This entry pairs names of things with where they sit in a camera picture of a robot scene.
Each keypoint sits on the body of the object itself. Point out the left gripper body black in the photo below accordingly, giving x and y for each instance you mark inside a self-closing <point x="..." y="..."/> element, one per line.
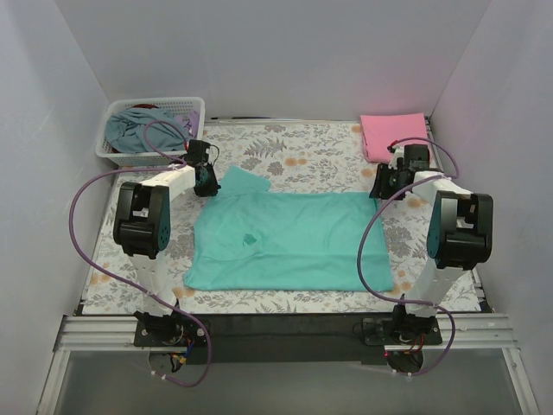
<point x="206" y="183"/>

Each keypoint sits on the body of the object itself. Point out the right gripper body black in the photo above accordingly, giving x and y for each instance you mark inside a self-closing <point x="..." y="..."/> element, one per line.
<point x="384" y="182"/>

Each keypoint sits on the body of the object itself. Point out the teal t-shirt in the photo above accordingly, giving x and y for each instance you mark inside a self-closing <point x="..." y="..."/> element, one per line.
<point x="248" y="237"/>

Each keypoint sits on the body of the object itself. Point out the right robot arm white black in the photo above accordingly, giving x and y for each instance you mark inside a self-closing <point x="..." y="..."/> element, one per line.
<point x="460" y="236"/>

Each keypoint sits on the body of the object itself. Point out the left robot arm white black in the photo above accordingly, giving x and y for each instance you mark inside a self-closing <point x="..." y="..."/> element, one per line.
<point x="142" y="227"/>

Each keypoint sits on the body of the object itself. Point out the lilac t-shirt in basket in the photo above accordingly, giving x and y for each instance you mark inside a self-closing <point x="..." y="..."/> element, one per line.
<point x="189" y="125"/>

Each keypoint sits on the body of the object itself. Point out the folded pink t-shirt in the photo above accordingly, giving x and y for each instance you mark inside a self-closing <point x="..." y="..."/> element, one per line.
<point x="379" y="132"/>

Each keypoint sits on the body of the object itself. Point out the white plastic laundry basket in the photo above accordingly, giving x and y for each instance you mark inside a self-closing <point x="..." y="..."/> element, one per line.
<point x="177" y="105"/>

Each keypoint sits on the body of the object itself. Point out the grey-blue t-shirt in basket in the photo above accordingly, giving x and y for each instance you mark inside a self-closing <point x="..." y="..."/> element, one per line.
<point x="132" y="130"/>

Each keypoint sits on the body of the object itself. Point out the dark red garment in basket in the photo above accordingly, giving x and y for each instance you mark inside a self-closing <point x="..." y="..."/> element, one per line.
<point x="145" y="106"/>

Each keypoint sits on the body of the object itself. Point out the floral patterned table mat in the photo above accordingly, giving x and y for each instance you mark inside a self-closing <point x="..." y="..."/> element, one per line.
<point x="303" y="158"/>

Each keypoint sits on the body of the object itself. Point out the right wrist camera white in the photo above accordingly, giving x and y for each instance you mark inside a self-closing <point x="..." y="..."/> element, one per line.
<point x="397" y="156"/>

